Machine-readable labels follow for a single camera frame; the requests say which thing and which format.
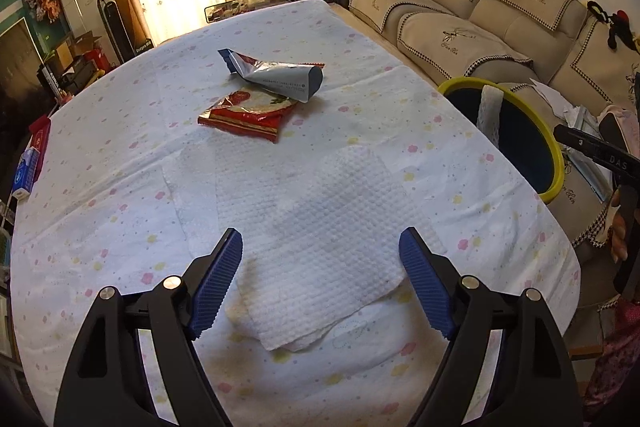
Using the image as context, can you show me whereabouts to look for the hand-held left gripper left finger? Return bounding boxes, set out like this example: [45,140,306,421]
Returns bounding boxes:
[52,227,245,427]

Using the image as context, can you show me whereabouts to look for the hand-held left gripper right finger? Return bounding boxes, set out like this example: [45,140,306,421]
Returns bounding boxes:
[398,227,586,427]

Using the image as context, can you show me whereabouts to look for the yellow rimmed trash bin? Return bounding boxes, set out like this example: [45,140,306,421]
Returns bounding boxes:
[437,77,566,204]

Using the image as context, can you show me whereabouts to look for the person's right hand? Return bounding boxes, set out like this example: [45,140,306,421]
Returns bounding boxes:
[606,187,632,264]

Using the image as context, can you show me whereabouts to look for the clear plastic bag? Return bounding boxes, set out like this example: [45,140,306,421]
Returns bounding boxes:
[562,142,613,200]

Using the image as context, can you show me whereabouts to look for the person's floral pajama clothing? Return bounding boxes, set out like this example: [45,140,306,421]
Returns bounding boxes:
[582,294,640,413]

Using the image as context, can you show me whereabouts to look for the white papers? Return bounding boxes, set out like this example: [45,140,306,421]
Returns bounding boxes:
[529,78,598,118]

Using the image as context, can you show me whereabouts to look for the red snack wrapper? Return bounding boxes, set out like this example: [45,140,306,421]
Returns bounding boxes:
[197,88,300,144]

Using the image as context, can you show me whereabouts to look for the black mouse plush toy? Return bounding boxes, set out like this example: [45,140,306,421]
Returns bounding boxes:
[586,0,640,54]

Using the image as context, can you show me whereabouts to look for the silver blue snack wrapper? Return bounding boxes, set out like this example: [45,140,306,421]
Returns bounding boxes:
[217,48,325,104]

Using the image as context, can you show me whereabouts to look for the blue red box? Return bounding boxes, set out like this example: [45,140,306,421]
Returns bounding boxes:
[11,147,43,202]

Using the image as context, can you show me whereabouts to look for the red flat box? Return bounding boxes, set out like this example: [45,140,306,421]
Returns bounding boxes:
[27,117,52,182]

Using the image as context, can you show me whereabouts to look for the beige sofa with embroidered covers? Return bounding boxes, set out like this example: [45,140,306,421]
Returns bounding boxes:
[337,0,640,308]

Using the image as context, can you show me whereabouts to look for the tower fan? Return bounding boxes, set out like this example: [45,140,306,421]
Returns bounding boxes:
[96,0,155,64]

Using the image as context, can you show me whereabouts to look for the brown cardboard box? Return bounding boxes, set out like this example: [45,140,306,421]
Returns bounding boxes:
[54,32,103,62]

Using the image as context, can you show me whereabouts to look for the glass coffee table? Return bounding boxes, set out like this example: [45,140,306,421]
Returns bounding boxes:
[204,0,336,24]

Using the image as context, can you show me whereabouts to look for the black flat screen television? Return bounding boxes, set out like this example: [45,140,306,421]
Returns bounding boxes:
[0,18,56,148]

